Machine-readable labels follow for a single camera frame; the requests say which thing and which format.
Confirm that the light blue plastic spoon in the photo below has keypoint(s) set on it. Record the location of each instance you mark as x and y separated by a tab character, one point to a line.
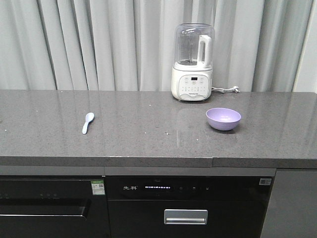
88	118

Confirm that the black built-in appliance with handle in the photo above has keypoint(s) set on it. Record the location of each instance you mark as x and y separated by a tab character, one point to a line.
187	206

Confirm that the black dishwasher left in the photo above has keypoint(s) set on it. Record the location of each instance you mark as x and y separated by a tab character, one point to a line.
53	207

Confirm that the purple plastic bowl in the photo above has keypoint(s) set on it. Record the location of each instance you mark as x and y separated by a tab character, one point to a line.
223	119

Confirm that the grey pleated curtain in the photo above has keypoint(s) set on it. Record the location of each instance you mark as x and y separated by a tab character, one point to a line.
128	45

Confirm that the grey cabinet panel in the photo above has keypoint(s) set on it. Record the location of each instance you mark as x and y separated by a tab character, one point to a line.
292	208

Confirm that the white blender with clear jar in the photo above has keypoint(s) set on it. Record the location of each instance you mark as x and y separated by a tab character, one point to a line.
193	62

